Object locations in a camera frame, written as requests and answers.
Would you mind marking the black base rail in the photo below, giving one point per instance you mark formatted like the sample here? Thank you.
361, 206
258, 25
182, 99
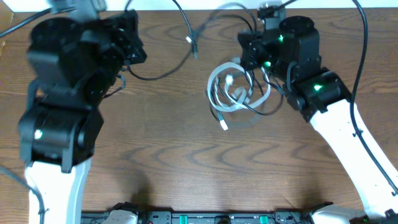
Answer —
168, 216

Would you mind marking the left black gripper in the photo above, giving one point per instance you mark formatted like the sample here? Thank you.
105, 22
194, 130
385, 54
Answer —
131, 40

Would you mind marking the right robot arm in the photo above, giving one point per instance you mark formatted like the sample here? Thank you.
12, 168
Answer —
288, 49

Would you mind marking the cardboard side panel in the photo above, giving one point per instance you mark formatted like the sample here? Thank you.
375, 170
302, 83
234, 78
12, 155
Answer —
6, 16

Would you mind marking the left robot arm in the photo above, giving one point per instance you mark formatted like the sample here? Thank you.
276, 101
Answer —
76, 63

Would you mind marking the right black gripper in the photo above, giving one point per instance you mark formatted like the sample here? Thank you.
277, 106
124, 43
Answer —
251, 49

